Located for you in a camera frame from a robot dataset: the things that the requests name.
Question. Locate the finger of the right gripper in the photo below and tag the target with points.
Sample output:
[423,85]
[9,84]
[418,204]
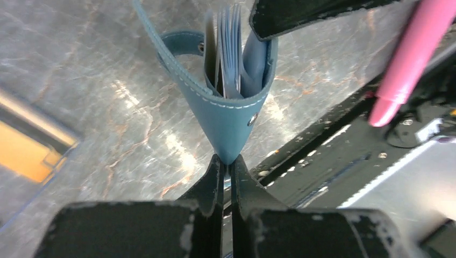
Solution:
[270,19]

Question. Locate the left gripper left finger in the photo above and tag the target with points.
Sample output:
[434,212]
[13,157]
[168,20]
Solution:
[208,191]

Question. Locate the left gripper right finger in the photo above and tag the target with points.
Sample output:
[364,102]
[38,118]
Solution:
[247,194]

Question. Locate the blue leather card holder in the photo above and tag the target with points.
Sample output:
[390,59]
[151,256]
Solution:
[224,80]

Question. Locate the clear card box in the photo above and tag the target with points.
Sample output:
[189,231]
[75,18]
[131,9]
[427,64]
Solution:
[17,192]

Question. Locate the gold card stack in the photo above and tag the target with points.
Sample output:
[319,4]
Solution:
[33,145]

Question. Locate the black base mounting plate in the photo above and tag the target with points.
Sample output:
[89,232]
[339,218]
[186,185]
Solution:
[339,154]

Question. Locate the pink cylindrical tool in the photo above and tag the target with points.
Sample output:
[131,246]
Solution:
[427,26]

